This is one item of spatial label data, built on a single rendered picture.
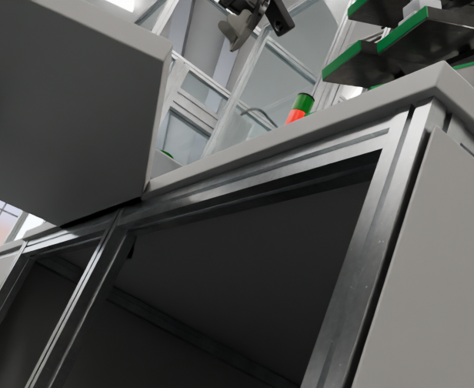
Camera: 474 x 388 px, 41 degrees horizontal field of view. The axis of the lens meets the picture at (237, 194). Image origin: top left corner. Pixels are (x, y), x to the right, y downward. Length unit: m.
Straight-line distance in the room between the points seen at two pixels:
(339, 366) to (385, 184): 0.17
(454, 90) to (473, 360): 0.23
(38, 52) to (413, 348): 0.56
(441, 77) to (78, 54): 0.41
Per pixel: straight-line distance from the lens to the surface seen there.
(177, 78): 2.55
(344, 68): 1.20
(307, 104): 1.70
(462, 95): 0.60
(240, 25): 1.34
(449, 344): 0.55
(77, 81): 0.84
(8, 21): 0.81
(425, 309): 0.53
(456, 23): 1.09
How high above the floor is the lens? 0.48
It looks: 22 degrees up
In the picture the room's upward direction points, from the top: 24 degrees clockwise
